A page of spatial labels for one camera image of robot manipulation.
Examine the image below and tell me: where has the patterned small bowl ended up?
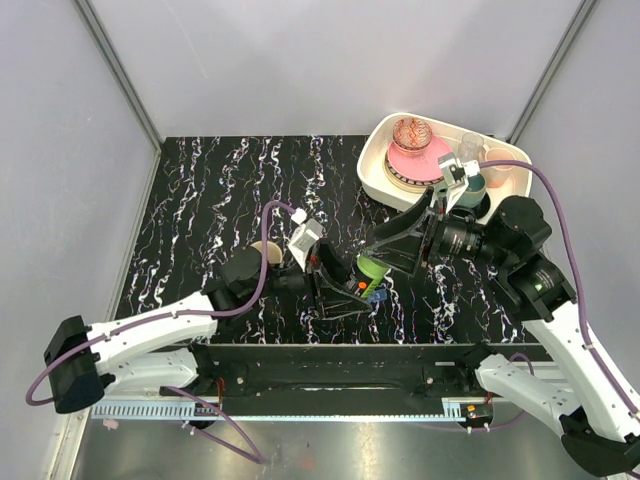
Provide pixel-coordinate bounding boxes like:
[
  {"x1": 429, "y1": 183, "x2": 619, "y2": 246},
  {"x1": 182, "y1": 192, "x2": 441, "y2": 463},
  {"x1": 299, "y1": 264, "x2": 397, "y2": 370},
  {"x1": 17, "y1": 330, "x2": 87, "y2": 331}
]
[{"x1": 393, "y1": 117, "x2": 433, "y2": 153}]

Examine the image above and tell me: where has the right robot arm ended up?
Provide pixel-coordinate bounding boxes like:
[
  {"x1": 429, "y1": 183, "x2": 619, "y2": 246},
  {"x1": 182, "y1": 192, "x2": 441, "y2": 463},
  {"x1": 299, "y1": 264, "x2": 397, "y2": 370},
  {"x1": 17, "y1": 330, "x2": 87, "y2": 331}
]
[{"x1": 365, "y1": 192, "x2": 639, "y2": 477}]

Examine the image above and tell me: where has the pink mug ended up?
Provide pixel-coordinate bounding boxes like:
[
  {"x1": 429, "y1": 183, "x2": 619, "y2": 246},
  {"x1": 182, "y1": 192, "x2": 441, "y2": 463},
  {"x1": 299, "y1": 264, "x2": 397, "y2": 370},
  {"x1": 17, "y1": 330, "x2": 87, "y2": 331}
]
[{"x1": 482, "y1": 148, "x2": 516, "y2": 188}]

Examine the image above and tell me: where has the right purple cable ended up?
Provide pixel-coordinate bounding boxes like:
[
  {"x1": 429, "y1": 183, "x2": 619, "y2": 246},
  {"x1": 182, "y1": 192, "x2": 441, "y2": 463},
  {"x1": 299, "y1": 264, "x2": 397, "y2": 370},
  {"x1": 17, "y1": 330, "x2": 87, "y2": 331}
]
[{"x1": 399, "y1": 159, "x2": 640, "y2": 434}]

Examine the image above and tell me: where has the green pill bottle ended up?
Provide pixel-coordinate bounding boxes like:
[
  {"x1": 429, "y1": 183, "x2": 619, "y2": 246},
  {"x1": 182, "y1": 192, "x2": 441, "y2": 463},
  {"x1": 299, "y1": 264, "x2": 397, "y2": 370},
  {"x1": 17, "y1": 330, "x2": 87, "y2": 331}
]
[{"x1": 345, "y1": 255, "x2": 390, "y2": 299}]

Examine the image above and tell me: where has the clear glass cup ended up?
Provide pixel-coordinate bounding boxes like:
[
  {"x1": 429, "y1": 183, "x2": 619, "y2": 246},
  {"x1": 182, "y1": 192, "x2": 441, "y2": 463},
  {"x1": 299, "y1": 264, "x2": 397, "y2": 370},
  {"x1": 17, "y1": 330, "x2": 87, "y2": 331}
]
[{"x1": 458, "y1": 132, "x2": 485, "y2": 163}]

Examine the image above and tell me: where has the black saucer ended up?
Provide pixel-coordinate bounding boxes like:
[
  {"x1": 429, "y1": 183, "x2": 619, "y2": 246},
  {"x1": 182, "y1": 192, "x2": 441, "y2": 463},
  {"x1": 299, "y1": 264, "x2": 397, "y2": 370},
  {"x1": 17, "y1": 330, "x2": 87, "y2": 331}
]
[{"x1": 450, "y1": 193, "x2": 491, "y2": 219}]

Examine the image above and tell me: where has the slotted cable duct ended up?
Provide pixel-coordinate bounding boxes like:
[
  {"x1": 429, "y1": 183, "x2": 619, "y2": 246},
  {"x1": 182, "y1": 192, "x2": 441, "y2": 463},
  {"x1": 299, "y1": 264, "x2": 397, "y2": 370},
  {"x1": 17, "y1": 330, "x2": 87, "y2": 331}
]
[{"x1": 90, "y1": 391, "x2": 469, "y2": 422}]

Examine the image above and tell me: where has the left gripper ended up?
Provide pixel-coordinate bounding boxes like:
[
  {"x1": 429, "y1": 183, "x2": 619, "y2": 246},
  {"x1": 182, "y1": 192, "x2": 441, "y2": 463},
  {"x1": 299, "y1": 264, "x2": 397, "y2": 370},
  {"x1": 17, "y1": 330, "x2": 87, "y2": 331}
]
[{"x1": 249, "y1": 239, "x2": 374, "y2": 319}]

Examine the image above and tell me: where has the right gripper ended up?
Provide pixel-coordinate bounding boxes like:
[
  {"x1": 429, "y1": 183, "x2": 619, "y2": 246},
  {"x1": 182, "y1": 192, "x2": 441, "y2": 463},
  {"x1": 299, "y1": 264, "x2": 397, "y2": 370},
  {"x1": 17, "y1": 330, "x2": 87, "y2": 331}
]
[{"x1": 365, "y1": 185, "x2": 514, "y2": 275}]

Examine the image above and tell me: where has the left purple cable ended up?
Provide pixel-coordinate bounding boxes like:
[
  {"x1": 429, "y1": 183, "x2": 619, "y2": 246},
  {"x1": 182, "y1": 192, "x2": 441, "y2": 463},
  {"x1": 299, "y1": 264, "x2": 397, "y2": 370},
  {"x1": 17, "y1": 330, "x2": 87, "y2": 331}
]
[{"x1": 25, "y1": 200, "x2": 301, "y2": 464}]

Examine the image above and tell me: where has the black marble mat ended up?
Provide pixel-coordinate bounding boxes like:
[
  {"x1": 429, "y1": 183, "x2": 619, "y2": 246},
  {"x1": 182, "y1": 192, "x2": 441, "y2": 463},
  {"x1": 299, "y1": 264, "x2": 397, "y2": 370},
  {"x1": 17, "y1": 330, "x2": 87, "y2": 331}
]
[{"x1": 116, "y1": 135, "x2": 532, "y2": 344}]

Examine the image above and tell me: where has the purple cable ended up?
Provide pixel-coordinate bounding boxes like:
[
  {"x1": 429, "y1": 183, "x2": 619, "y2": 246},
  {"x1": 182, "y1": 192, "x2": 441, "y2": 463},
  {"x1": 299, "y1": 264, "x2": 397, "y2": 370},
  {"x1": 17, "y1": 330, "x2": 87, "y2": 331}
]
[
  {"x1": 399, "y1": 159, "x2": 640, "y2": 434},
  {"x1": 25, "y1": 200, "x2": 301, "y2": 464}
]

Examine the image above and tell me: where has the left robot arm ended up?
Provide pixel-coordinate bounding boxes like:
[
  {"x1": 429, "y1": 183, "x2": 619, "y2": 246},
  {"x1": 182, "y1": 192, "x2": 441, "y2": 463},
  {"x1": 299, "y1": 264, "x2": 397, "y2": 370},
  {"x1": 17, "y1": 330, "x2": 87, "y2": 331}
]
[{"x1": 43, "y1": 240, "x2": 374, "y2": 414}]

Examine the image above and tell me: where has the blue pill organizer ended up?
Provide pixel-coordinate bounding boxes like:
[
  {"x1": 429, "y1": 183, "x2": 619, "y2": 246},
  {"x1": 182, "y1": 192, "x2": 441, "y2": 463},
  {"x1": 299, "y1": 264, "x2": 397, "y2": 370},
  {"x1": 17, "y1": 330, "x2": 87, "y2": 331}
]
[{"x1": 367, "y1": 289, "x2": 388, "y2": 304}]

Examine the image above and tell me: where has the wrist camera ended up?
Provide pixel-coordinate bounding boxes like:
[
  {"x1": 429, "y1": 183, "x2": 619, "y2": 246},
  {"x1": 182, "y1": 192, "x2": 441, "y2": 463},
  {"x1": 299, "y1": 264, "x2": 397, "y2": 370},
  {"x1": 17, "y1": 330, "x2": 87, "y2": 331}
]
[
  {"x1": 288, "y1": 218, "x2": 324, "y2": 271},
  {"x1": 434, "y1": 153, "x2": 480, "y2": 213}
]

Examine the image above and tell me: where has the cream striped plate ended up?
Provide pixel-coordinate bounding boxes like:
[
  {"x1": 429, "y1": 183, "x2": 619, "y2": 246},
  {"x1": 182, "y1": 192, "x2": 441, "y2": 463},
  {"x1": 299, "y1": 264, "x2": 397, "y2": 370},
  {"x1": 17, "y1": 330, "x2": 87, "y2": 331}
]
[{"x1": 383, "y1": 155, "x2": 444, "y2": 194}]

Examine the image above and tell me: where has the teal ceramic mug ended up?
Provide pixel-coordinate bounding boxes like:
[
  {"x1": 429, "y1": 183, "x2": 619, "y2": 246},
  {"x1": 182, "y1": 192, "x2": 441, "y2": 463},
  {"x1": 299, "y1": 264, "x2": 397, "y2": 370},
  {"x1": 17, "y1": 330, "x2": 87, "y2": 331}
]
[{"x1": 455, "y1": 173, "x2": 486, "y2": 208}]

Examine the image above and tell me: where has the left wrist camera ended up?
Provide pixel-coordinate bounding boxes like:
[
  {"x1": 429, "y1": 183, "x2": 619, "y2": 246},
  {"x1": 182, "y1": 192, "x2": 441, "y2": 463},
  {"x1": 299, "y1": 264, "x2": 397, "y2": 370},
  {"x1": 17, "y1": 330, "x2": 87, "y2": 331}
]
[{"x1": 288, "y1": 218, "x2": 324, "y2": 271}]

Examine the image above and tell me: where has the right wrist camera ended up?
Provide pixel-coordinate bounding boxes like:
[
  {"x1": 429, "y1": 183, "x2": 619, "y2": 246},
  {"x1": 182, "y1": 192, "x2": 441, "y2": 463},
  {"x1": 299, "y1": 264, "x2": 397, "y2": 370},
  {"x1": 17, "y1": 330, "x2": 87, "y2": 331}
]
[{"x1": 434, "y1": 153, "x2": 480, "y2": 213}]

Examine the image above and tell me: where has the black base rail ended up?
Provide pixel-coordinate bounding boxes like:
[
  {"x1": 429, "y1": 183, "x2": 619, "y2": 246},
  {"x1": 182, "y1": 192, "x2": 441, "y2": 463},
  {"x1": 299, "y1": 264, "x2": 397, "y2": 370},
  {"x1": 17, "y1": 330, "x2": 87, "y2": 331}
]
[{"x1": 158, "y1": 342, "x2": 515, "y2": 401}]

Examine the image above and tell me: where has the cream floral mug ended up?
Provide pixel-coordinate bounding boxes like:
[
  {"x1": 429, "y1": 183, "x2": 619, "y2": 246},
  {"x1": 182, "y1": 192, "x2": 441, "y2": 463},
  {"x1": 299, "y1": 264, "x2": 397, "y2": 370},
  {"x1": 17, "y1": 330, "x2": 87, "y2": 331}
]
[{"x1": 251, "y1": 241, "x2": 284, "y2": 265}]

